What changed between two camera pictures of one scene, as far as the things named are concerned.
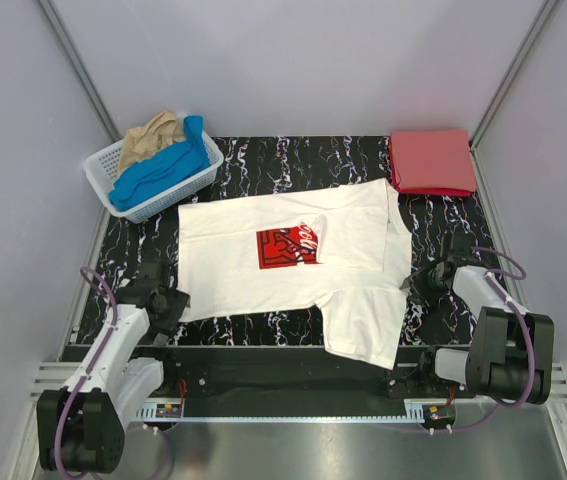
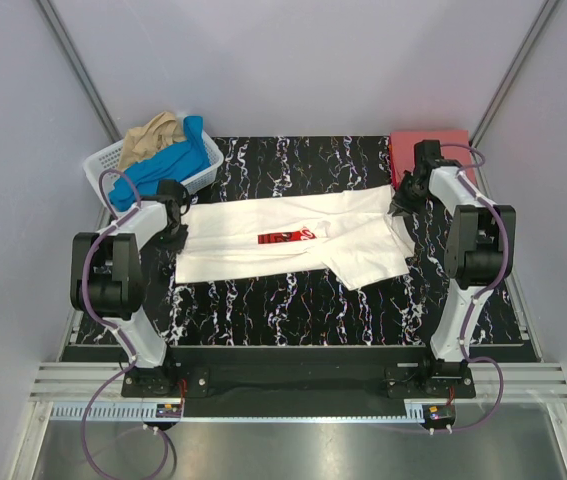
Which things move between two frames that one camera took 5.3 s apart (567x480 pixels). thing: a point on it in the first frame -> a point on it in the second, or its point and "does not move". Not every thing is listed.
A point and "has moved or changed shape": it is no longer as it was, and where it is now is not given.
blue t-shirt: x=163 y=167 does not move
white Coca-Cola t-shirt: x=344 y=249 has moved or changed shape
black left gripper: x=178 y=302 -> x=178 y=244
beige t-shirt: x=141 y=142 does not move
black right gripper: x=418 y=283 -> x=405 y=208
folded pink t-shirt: x=433 y=160 does not move
